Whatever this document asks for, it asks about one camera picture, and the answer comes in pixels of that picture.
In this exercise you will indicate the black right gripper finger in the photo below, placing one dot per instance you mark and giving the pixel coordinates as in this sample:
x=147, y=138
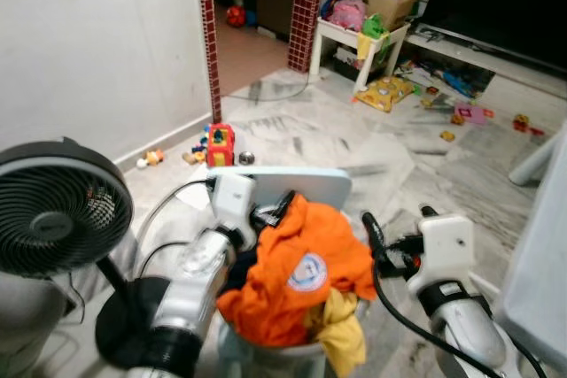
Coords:
x=374, y=235
x=428, y=212

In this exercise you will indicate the orange shirt with round badge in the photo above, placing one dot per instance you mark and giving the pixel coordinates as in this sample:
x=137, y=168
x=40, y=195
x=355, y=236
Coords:
x=283, y=254

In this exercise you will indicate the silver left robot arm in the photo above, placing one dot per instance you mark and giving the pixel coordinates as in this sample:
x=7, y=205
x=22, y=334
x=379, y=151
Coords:
x=190, y=281

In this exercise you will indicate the light blue child chair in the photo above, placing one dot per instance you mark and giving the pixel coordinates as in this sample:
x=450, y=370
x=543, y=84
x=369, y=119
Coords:
x=301, y=185

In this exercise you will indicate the small metal bowl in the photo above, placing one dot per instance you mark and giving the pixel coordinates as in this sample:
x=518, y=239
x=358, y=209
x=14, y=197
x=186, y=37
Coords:
x=246, y=158

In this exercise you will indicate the dark navy garment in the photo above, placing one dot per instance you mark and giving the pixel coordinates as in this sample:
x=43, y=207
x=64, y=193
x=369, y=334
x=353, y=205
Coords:
x=237, y=272

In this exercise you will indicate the small yellow toy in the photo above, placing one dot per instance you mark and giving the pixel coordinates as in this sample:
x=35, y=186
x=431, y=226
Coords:
x=447, y=136

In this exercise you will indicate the red yellow toy house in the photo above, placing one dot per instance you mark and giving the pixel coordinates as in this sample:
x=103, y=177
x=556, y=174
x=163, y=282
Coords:
x=221, y=146

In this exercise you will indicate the blue toy pieces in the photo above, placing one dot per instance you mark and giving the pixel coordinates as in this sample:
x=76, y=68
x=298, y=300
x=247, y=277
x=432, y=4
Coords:
x=197, y=150

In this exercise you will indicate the yellow garment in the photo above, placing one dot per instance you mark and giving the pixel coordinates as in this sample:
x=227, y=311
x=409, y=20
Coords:
x=341, y=334

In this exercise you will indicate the pink flat toy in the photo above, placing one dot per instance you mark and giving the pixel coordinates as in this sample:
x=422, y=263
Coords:
x=474, y=114

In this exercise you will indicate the yellow patterned cushion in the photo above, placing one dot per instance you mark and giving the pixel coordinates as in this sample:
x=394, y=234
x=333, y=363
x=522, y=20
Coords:
x=385, y=93

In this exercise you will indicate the small toy figure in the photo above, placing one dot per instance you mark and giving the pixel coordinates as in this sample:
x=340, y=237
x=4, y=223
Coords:
x=152, y=158

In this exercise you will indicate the grey round laundry basket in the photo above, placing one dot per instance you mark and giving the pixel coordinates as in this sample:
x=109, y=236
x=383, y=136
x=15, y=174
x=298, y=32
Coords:
x=266, y=351

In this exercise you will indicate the white television console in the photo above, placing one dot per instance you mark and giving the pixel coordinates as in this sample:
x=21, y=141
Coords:
x=469, y=52

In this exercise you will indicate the small yellow towel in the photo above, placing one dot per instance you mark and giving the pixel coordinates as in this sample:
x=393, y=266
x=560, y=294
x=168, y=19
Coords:
x=364, y=46

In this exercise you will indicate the white small table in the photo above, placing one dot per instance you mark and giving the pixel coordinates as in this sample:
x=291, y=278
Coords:
x=332, y=33

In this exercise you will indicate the red ball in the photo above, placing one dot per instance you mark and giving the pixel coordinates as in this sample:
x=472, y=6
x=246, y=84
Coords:
x=236, y=17

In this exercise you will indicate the wide red tiled pillar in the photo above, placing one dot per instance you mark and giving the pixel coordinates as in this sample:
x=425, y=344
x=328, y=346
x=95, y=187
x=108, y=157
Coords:
x=307, y=6

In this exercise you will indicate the pink backpack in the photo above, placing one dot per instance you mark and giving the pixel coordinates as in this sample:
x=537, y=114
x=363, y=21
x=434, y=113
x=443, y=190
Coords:
x=347, y=15

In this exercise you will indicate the black floor fan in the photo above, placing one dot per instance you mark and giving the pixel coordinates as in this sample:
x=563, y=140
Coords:
x=53, y=210

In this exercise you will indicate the person leg grey trousers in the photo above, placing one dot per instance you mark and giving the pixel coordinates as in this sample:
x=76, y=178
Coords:
x=31, y=325

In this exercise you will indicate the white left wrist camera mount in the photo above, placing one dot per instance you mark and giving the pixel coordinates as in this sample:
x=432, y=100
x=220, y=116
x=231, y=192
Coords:
x=232, y=196

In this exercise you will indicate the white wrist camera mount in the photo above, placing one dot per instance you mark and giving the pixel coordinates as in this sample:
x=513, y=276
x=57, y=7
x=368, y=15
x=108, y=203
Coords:
x=447, y=250
x=232, y=196

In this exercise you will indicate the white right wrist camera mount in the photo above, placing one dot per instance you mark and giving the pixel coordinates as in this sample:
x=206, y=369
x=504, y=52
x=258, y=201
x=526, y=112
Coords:
x=447, y=250

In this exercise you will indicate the narrow red tiled wall edge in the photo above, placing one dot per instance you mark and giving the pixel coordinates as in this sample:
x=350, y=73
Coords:
x=208, y=33

